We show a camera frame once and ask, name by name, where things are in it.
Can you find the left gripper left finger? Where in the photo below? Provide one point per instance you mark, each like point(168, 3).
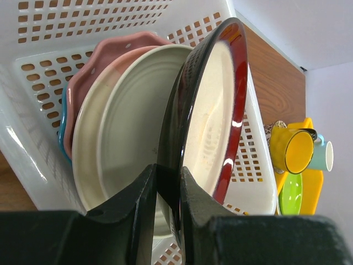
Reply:
point(118, 231)

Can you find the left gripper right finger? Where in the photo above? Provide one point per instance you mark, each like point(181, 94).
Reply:
point(210, 234)

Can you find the dark bottom plate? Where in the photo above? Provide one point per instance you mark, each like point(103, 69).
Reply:
point(204, 116)

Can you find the blue polka dot plate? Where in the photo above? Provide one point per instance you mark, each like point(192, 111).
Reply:
point(62, 127)

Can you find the white bear print plate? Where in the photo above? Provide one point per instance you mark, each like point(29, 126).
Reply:
point(131, 124)

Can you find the pink polka dot plate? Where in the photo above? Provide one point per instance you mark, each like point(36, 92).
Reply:
point(104, 53)

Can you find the cream pink floral plate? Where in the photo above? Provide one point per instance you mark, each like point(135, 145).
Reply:
point(84, 147)

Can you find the green white bowl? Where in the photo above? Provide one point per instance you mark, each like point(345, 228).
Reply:
point(290, 197)

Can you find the yellow plastic tray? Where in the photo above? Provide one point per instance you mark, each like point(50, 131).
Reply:
point(312, 185)

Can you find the yellow mug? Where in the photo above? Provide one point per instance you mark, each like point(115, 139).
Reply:
point(297, 147)

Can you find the woven coaster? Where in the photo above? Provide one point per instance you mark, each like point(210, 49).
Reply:
point(272, 134)

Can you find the light blue mug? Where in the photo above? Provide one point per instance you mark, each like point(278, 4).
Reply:
point(323, 155)

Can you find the white plastic basket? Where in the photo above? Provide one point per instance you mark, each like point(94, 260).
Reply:
point(41, 44)

